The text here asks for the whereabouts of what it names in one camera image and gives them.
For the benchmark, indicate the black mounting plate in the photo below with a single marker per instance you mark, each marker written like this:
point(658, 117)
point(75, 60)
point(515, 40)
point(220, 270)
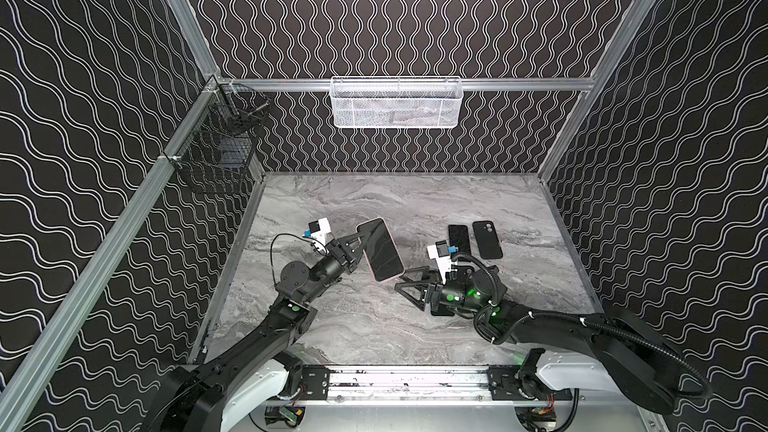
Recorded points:
point(306, 382)
point(510, 383)

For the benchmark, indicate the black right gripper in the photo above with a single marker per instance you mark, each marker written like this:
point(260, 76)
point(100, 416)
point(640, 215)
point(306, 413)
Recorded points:
point(429, 291)

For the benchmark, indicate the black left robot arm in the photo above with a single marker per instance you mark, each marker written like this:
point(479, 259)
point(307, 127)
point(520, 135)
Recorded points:
point(180, 406)

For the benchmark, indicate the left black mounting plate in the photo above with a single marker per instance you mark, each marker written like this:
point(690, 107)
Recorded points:
point(306, 382)

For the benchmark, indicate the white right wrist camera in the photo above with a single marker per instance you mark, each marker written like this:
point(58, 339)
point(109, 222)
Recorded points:
point(441, 252)

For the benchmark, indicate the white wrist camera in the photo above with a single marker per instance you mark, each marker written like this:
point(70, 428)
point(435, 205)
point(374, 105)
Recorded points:
point(319, 234)
point(441, 252)

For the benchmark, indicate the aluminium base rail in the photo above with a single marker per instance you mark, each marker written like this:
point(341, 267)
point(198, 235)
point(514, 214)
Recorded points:
point(435, 385)

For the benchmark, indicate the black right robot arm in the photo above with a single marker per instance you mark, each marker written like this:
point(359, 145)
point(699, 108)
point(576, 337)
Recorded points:
point(570, 351)

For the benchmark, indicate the black smartphone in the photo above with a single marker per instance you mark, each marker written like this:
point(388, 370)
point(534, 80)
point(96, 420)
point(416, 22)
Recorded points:
point(441, 310)
point(380, 250)

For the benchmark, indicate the black phone case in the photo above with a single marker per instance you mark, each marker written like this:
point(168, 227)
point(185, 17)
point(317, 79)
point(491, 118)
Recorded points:
point(487, 240)

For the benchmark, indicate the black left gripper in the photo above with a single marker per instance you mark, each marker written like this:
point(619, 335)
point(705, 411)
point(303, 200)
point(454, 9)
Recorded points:
point(345, 250)

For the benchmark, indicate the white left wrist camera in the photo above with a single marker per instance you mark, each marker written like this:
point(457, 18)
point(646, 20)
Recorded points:
point(319, 234)

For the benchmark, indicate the black wire basket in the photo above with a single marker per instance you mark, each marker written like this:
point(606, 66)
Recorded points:
point(216, 158)

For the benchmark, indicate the white wire mesh basket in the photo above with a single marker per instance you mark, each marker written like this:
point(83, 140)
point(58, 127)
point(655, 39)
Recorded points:
point(389, 102)

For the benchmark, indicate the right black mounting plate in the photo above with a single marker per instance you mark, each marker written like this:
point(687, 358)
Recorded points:
point(510, 383)

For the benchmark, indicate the black phone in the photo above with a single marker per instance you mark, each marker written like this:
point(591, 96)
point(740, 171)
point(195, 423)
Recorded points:
point(459, 238)

